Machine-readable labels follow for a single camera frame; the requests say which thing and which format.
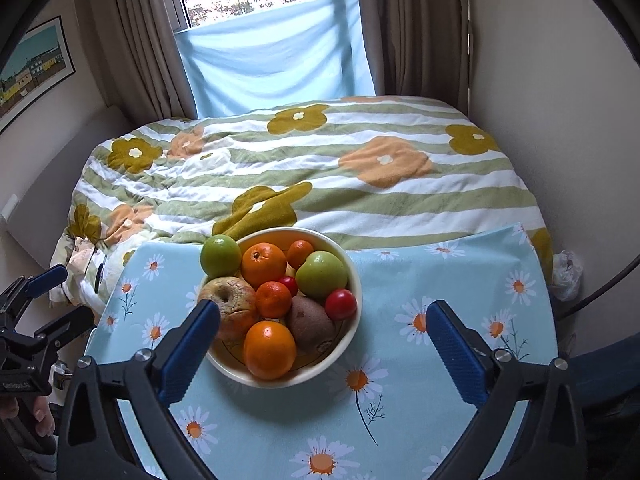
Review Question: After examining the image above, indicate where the white plastic bag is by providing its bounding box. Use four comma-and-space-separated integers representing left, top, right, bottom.
550, 249, 583, 303

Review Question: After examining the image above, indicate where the beige curtain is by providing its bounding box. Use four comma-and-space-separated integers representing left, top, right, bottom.
72, 0, 198, 121
356, 0, 473, 116

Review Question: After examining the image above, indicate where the green apple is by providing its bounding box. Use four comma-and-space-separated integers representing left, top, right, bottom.
295, 251, 349, 302
200, 235, 242, 279

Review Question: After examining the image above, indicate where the wall poster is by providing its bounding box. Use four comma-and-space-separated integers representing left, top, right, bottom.
0, 15, 76, 133

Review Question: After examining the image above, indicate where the blue daisy tablecloth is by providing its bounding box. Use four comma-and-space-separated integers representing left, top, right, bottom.
85, 222, 561, 480

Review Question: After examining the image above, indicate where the brown kiwi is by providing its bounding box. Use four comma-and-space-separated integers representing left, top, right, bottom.
286, 295, 337, 350

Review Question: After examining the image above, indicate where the black cable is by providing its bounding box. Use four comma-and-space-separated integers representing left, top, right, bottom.
552, 240, 640, 318

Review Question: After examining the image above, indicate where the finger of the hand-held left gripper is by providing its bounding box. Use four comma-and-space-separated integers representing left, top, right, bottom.
0, 264, 68, 328
30, 305, 96, 361

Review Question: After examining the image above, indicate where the yellow and white bowl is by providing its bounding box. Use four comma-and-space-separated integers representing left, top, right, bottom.
198, 228, 363, 388

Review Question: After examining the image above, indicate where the light blue window cloth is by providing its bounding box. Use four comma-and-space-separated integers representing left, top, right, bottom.
173, 0, 377, 120

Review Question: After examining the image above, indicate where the person's left hand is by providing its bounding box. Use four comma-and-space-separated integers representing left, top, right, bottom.
0, 395, 56, 441

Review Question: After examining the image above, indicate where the striped floral blanket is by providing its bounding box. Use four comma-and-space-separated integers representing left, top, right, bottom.
52, 95, 556, 311

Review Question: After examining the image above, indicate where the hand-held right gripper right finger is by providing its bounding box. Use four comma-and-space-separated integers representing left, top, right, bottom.
425, 300, 586, 480

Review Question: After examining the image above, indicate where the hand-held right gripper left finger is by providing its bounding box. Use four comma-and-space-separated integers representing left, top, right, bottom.
56, 299, 222, 480

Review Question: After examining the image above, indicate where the orange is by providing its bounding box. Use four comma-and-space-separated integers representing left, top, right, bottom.
243, 320, 298, 381
242, 242, 288, 291

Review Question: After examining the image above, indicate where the small mandarin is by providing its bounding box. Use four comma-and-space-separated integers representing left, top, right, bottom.
287, 240, 316, 270

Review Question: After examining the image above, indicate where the large cracked apple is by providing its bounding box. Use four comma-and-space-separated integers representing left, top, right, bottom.
197, 276, 261, 343

